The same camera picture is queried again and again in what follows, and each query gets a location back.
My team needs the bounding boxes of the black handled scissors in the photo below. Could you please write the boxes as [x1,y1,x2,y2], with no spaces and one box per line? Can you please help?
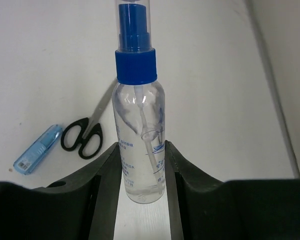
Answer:
[60,78,118,160]

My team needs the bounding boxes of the blue capped glue pen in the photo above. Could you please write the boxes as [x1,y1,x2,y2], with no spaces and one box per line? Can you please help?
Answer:
[112,0,166,204]

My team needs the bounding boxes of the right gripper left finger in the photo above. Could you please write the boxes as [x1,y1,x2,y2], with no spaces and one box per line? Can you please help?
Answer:
[0,143,122,240]

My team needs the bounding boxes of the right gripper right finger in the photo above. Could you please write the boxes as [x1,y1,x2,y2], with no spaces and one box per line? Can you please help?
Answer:
[165,141,300,240]

